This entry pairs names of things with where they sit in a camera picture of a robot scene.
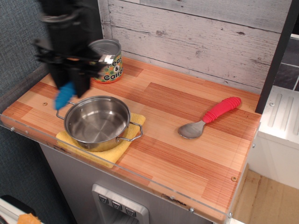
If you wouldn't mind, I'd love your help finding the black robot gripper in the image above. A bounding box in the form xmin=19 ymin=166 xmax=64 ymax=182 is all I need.
xmin=33 ymin=16 xmax=110 ymax=98

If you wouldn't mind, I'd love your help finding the blue handled metal fork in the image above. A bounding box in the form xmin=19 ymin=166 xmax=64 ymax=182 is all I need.
xmin=54 ymin=55 xmax=115 ymax=111

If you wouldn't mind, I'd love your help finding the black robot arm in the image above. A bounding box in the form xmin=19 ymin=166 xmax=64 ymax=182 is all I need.
xmin=33 ymin=0 xmax=107 ymax=97

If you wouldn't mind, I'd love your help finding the peas and carrots can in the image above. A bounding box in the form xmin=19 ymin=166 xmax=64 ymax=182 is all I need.
xmin=89 ymin=39 xmax=123 ymax=84

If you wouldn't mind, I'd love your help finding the stainless steel pot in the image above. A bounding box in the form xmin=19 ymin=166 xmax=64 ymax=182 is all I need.
xmin=56 ymin=96 xmax=131 ymax=152

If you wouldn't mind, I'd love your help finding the clear acrylic edge guard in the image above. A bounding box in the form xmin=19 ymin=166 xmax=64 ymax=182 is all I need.
xmin=2 ymin=109 xmax=261 ymax=224

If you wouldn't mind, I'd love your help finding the yellow cloth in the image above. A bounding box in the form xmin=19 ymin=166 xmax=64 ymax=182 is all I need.
xmin=56 ymin=113 xmax=146 ymax=168

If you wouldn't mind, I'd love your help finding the grey toy fridge cabinet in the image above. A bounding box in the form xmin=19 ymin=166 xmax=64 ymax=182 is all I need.
xmin=40 ymin=144 xmax=210 ymax=224

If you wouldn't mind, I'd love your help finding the silver dispenser panel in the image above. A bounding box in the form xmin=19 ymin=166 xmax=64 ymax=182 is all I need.
xmin=92 ymin=184 xmax=150 ymax=224

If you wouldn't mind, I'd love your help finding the orange object bottom left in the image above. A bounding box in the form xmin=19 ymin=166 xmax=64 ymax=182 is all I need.
xmin=17 ymin=213 xmax=42 ymax=224

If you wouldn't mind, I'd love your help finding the white toy sink unit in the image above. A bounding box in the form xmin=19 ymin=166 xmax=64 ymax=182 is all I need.
xmin=246 ymin=34 xmax=299 ymax=190

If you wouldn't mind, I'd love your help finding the red handled metal spoon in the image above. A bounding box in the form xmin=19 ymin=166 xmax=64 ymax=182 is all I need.
xmin=178 ymin=97 xmax=241 ymax=140

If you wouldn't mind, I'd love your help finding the black right vertical post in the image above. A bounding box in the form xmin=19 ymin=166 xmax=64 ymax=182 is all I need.
xmin=255 ymin=0 xmax=299 ymax=114

